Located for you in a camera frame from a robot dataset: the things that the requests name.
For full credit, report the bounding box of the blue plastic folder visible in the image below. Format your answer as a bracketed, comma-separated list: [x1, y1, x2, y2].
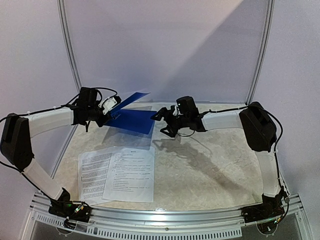
[104, 92, 156, 135]

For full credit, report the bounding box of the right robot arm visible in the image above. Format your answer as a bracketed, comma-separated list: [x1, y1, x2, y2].
[151, 96, 289, 218]

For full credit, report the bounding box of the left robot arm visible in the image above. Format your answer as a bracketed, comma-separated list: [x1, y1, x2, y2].
[0, 87, 122, 217]

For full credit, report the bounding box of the left printed paper sheet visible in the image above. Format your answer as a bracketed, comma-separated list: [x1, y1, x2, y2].
[78, 146, 118, 206]

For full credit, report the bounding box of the printed paper sheet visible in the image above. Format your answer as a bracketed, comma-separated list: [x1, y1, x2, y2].
[78, 146, 118, 206]
[102, 146, 155, 203]

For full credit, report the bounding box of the right printed paper sheet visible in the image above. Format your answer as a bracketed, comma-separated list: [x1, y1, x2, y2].
[102, 146, 155, 203]

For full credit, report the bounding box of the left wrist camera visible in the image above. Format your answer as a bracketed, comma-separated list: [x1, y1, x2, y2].
[98, 95, 122, 112]

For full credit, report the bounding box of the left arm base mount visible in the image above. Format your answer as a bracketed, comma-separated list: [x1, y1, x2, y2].
[48, 188, 92, 223]

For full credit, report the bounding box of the aluminium front rail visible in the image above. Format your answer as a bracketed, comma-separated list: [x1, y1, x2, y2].
[22, 194, 312, 240]

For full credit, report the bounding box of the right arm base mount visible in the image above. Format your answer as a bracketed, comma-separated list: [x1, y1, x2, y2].
[240, 190, 290, 236]

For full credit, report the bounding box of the right aluminium frame post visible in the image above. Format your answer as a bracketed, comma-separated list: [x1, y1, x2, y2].
[245, 0, 275, 105]

